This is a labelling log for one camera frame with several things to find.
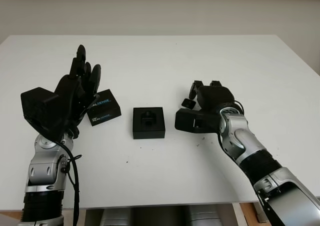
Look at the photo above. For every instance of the black box base with foam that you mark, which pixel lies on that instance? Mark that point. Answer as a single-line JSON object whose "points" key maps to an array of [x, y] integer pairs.
{"points": [[148, 132]]}

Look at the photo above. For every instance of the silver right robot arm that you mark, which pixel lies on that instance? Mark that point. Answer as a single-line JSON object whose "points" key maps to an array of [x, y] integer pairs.
{"points": [[250, 146]]}

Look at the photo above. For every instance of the grey robot lower body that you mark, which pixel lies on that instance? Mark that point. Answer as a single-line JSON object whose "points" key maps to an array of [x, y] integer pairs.
{"points": [[160, 216]]}

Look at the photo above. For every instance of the black printed box lid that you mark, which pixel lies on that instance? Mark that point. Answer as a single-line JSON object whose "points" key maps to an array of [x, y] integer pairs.
{"points": [[107, 108]]}

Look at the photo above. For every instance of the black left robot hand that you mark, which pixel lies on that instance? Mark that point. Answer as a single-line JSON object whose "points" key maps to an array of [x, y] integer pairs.
{"points": [[68, 91]]}

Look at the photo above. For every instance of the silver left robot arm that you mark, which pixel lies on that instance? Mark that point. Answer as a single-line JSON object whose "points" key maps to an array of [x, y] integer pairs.
{"points": [[45, 161]]}

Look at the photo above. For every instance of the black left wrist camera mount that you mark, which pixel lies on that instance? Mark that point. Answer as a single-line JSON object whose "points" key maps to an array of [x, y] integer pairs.
{"points": [[37, 108]]}

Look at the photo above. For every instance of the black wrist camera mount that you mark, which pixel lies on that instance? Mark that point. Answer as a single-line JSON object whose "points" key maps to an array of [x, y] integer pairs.
{"points": [[37, 108], [187, 119]]}

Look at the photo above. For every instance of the small silver black camera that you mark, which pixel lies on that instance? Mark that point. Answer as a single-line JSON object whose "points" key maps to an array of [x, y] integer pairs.
{"points": [[188, 103]]}

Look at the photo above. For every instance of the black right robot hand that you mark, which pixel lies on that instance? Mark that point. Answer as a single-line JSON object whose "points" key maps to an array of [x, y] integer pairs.
{"points": [[215, 97]]}

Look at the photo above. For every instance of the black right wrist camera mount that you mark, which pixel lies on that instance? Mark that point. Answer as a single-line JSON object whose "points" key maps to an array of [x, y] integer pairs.
{"points": [[187, 119]]}

